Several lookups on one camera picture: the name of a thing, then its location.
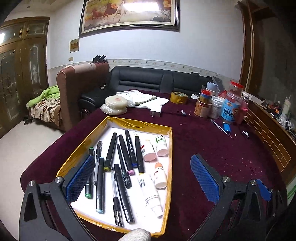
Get teal cap black marker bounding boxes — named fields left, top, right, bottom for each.
left=96, top=157, right=104, bottom=214

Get orange cap white bottle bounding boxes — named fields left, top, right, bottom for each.
left=153, top=162, right=167, bottom=189

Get pink cap black marker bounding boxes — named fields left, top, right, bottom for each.
left=118, top=135, right=134, bottom=175

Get white tube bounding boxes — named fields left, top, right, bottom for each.
left=138, top=173, right=164, bottom=218

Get green cap black marker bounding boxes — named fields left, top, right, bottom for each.
left=85, top=148, right=95, bottom=199

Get yellow cap black marker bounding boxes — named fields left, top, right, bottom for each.
left=104, top=133, right=117, bottom=172

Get blue cap black marker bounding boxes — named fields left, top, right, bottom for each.
left=125, top=130, right=137, bottom=168

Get burgundy table cloth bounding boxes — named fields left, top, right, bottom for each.
left=20, top=99, right=287, bottom=240

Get clear gel pen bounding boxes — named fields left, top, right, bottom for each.
left=111, top=167, right=123, bottom=227

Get brick pattern wooden cabinet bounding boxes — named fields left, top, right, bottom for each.
left=245, top=101, right=295, bottom=185

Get silver pen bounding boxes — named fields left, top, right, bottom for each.
left=210, top=119, right=231, bottom=137

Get blue small box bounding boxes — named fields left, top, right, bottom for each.
left=223, top=122, right=231, bottom=133

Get yellow gift box tray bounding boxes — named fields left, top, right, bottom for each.
left=57, top=116, right=173, bottom=237

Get pink water bottle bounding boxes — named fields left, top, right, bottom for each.
left=236, top=92, right=249, bottom=125

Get green label white bottle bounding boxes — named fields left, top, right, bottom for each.
left=155, top=135, right=168, bottom=157

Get pink cap white bottle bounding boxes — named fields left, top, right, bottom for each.
left=140, top=140, right=156, bottom=162

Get brown round tin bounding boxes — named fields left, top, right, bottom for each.
left=194, top=89, right=212, bottom=118

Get white lid jar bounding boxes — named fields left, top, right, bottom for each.
left=209, top=96, right=225, bottom=119

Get red lid clear jar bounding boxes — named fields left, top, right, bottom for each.
left=228, top=80, right=244, bottom=97

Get green blanket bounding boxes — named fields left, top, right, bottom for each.
left=26, top=85, right=60, bottom=109

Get yellow tape roll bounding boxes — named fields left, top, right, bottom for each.
left=170, top=91, right=188, bottom=105

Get white round cakes bag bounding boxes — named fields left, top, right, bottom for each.
left=100, top=95, right=128, bottom=115

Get white papers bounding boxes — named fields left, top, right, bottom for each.
left=116, top=90, right=170, bottom=109

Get brown armchair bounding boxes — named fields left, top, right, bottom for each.
left=56, top=62, right=109, bottom=132

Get black leather sofa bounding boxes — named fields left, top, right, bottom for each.
left=78, top=66, right=213, bottom=118

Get wooden wardrobe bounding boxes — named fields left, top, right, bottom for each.
left=1, top=16, right=50, bottom=136

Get framed horse painting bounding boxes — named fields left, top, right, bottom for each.
left=79, top=0, right=180, bottom=38

